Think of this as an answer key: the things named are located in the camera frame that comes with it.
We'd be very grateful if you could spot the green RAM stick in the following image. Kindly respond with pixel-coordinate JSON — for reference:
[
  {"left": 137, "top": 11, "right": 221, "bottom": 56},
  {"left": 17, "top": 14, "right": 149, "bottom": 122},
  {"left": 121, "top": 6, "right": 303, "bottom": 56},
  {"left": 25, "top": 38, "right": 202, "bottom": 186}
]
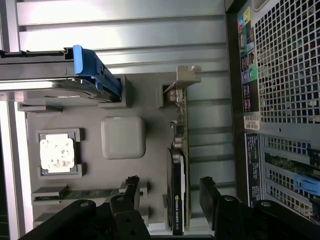
[{"left": 34, "top": 188, "right": 126, "bottom": 201}]

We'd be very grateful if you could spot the grey parts rack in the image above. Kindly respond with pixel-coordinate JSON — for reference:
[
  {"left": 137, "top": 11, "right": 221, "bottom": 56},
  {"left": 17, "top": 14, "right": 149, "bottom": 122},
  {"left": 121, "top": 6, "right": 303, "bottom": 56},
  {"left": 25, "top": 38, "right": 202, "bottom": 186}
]
[{"left": 17, "top": 73, "right": 191, "bottom": 237}]

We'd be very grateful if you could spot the blue slot clip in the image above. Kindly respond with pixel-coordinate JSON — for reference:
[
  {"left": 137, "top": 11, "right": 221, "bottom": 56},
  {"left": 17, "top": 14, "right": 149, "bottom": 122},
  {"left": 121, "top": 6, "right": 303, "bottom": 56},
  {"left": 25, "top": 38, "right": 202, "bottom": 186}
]
[{"left": 291, "top": 174, "right": 320, "bottom": 199}]

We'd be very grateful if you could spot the silver CPU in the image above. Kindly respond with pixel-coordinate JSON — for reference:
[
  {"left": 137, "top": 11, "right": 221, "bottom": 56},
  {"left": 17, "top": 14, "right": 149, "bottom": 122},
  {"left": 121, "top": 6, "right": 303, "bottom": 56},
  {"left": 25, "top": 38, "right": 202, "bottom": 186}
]
[{"left": 39, "top": 138, "right": 76, "bottom": 174}]

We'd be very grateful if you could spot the open black PC case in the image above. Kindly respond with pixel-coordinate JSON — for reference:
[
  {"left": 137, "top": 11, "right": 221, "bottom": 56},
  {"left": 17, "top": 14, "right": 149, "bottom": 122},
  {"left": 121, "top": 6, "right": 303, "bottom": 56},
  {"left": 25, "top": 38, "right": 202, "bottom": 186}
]
[{"left": 224, "top": 0, "right": 320, "bottom": 225}]

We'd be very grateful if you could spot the hard disk with blue carrier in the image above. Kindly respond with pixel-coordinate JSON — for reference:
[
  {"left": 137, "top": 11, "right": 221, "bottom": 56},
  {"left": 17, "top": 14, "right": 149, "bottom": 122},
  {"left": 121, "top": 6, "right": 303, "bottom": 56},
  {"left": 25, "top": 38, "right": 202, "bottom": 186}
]
[{"left": 0, "top": 44, "right": 124, "bottom": 104}]

